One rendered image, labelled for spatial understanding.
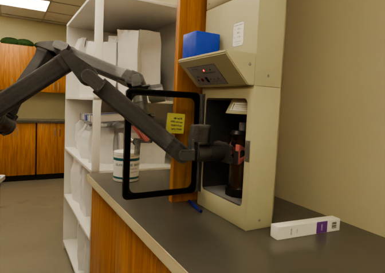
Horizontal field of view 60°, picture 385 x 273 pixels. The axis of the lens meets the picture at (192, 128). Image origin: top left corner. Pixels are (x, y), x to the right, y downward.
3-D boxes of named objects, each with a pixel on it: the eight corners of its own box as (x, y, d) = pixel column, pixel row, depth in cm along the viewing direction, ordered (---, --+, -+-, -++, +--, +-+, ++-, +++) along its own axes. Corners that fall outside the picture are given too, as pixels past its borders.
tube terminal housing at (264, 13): (245, 197, 148) (255, 21, 142) (301, 221, 120) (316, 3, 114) (196, 203, 136) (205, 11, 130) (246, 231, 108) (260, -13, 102)
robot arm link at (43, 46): (51, 47, 151) (40, 32, 142) (76, 55, 148) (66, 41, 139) (-7, 132, 136) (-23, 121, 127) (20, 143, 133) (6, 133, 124)
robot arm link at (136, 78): (136, 85, 139) (130, 74, 131) (162, 80, 139) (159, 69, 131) (138, 110, 134) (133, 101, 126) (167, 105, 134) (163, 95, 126)
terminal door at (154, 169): (195, 192, 133) (200, 92, 131) (122, 201, 118) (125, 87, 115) (194, 191, 134) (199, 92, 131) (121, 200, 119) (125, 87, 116)
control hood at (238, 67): (202, 88, 132) (203, 62, 132) (254, 85, 104) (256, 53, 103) (176, 85, 127) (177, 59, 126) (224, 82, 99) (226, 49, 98)
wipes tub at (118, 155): (133, 176, 181) (134, 148, 179) (142, 181, 169) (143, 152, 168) (109, 177, 174) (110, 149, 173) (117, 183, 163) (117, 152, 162)
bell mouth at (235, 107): (252, 113, 134) (253, 100, 134) (284, 116, 119) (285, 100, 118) (216, 112, 126) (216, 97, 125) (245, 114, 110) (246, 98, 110)
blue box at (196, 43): (204, 61, 129) (205, 38, 129) (219, 59, 121) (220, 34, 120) (181, 59, 124) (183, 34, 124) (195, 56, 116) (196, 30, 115)
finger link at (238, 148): (243, 141, 123) (222, 142, 118) (255, 144, 116) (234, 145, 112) (242, 160, 123) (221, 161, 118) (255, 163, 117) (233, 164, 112)
